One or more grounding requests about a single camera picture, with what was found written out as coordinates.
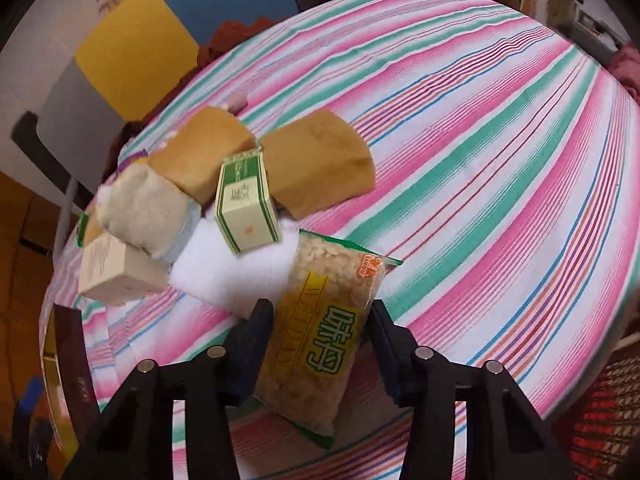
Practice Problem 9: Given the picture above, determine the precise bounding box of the white foam block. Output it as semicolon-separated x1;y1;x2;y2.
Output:
168;219;299;318

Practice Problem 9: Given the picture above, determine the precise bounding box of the dark red jacket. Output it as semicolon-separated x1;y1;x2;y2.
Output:
101;16;282;183

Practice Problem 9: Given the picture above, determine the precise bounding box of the striped pink green bedsheet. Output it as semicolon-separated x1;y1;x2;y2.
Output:
39;0;640;480

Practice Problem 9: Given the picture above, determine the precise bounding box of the beige cloth bundle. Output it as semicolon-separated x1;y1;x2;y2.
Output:
96;162;202;264

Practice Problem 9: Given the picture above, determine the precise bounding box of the white rectangular carton box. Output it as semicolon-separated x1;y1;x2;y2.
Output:
78;233;168;307

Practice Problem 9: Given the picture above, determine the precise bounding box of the yellow sponge block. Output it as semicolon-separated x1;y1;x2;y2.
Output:
260;110;375;220
148;107;256;206

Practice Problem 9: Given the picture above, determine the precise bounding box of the small green white box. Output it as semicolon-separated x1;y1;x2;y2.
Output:
214;148;281;255

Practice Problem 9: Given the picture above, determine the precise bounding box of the grey yellow blue chair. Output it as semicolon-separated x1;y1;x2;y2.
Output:
10;0;302;212

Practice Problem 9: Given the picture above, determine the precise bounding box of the yellow snack bag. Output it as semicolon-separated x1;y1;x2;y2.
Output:
254;230;402;448

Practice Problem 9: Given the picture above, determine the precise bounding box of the gold rectangular tray box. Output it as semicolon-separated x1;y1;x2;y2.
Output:
40;304;100;464

